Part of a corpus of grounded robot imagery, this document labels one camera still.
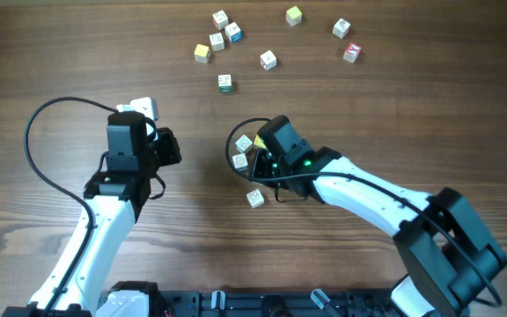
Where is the white block far right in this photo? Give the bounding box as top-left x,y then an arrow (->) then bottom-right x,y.
332,18 -> 351,39

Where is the white block green side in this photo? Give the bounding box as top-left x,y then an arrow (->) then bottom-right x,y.
217,74 -> 232,92

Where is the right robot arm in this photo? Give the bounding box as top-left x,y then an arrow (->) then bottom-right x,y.
258,115 -> 507,316

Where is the white block red side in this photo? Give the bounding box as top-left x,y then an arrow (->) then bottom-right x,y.
212,10 -> 229,30
260,50 -> 277,70

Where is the yellow top wooden block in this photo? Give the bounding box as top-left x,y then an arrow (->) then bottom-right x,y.
253,136 -> 267,149

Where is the red letter block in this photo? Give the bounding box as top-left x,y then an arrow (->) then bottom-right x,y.
343,42 -> 362,63

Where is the white block moved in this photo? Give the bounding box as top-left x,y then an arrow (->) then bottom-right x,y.
235,135 -> 254,154

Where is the plain white picture block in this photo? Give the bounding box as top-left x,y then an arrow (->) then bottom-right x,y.
246,189 -> 265,209

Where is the white block red edge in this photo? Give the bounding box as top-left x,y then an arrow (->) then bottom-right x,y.
209,33 -> 225,52

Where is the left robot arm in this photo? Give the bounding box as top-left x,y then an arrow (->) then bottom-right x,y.
4,111 -> 181,316

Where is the white block blue side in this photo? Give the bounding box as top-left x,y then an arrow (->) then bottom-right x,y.
224,22 -> 242,42

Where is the white block red side middle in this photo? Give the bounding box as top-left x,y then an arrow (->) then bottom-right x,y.
260,50 -> 277,70

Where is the white block red side top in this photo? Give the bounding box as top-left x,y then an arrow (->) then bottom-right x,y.
212,10 -> 229,30

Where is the right black cable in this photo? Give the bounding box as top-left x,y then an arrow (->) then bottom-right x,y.
224,117 -> 503,308

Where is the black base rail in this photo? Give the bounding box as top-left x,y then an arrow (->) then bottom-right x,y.
99,288 -> 413,317

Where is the yellow block left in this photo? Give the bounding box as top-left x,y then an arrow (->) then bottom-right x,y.
194,44 -> 210,63

